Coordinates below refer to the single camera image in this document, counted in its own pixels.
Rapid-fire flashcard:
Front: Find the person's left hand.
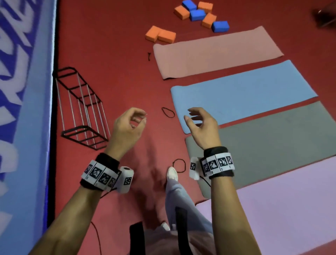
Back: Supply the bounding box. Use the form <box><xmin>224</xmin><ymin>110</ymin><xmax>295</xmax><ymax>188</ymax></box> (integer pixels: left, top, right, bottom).
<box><xmin>104</xmin><ymin>107</ymin><xmax>147</xmax><ymax>161</ymax></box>

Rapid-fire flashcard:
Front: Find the person's right hand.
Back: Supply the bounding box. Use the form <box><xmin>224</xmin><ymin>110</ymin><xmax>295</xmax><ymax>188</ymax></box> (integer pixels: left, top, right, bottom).
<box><xmin>183</xmin><ymin>107</ymin><xmax>221</xmax><ymax>151</ymax></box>

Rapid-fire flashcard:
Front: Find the light blue yoga mat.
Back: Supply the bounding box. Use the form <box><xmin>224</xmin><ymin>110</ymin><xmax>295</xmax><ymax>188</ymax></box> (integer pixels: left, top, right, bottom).
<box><xmin>170</xmin><ymin>60</ymin><xmax>318</xmax><ymax>135</ymax></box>

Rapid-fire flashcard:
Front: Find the green yoga mat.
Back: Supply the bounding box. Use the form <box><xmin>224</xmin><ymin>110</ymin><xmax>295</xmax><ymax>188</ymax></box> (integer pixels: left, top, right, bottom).
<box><xmin>185</xmin><ymin>101</ymin><xmax>336</xmax><ymax>199</ymax></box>

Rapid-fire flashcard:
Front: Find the peach yoga mat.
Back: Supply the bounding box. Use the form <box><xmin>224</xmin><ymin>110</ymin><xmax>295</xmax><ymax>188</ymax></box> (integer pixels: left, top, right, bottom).
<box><xmin>153</xmin><ymin>26</ymin><xmax>285</xmax><ymax>80</ymax></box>

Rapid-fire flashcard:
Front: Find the lilac yoga mat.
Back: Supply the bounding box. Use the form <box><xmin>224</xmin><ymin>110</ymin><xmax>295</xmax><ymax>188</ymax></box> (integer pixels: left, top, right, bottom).
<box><xmin>195</xmin><ymin>156</ymin><xmax>336</xmax><ymax>255</ymax></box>

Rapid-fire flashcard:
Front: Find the person's left forearm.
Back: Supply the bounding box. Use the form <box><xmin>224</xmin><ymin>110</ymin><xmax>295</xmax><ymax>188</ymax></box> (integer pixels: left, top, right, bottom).
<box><xmin>29</xmin><ymin>186</ymin><xmax>102</xmax><ymax>255</ymax></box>

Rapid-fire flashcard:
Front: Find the person's right forearm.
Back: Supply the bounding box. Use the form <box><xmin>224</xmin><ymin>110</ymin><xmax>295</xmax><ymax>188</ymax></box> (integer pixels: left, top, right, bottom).
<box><xmin>210</xmin><ymin>176</ymin><xmax>263</xmax><ymax>255</ymax></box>

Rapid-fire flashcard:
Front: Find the person's pink shirt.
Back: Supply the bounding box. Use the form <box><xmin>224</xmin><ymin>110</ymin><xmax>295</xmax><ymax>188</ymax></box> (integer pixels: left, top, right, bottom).
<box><xmin>143</xmin><ymin>227</ymin><xmax>217</xmax><ymax>255</ymax></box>

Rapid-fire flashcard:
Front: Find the black wristband with marker tags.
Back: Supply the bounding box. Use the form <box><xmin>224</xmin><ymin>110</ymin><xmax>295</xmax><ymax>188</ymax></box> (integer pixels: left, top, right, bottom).
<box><xmin>80</xmin><ymin>153</ymin><xmax>122</xmax><ymax>191</ymax></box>
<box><xmin>201</xmin><ymin>146</ymin><xmax>235</xmax><ymax>180</ymax></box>

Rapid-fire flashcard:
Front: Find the black metal mat rack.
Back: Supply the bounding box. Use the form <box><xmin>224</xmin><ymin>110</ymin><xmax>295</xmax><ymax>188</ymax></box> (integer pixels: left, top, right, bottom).
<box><xmin>52</xmin><ymin>67</ymin><xmax>111</xmax><ymax>151</ymax></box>

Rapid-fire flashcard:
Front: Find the black harness strap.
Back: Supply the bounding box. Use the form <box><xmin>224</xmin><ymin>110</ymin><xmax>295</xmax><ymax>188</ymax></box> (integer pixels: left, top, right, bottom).
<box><xmin>175</xmin><ymin>207</ymin><xmax>195</xmax><ymax>255</ymax></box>
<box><xmin>129</xmin><ymin>222</ymin><xmax>146</xmax><ymax>255</ymax></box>

